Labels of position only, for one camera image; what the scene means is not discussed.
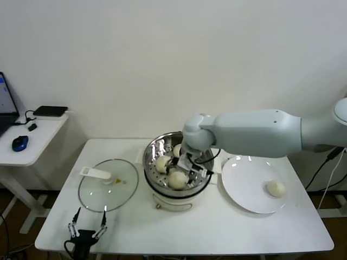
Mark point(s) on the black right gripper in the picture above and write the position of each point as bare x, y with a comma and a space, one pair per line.
198, 168

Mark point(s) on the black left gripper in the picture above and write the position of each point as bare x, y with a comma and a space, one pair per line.
84, 239

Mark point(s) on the white steamed baozi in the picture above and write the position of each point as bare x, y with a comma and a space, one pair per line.
162, 163
275, 188
177, 150
176, 181

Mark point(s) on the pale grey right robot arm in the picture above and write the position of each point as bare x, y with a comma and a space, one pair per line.
257, 132

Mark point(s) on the steel steamer basket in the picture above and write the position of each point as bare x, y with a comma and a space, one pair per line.
151, 151

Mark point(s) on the white electric cooker pot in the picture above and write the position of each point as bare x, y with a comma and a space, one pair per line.
173, 203

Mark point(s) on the white round plate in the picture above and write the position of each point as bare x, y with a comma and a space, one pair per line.
244, 184

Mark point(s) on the white side table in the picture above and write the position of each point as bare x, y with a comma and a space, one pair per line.
40, 140

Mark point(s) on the blue computer mouse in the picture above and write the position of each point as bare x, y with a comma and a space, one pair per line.
20, 143

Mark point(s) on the small black dongle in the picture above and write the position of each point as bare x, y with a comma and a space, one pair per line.
32, 127

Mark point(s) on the black flat hard drive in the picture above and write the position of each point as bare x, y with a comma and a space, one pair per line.
50, 111

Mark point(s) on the black laptop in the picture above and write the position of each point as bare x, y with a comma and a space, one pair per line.
5, 108

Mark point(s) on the white stand foot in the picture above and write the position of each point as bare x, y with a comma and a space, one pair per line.
333, 213

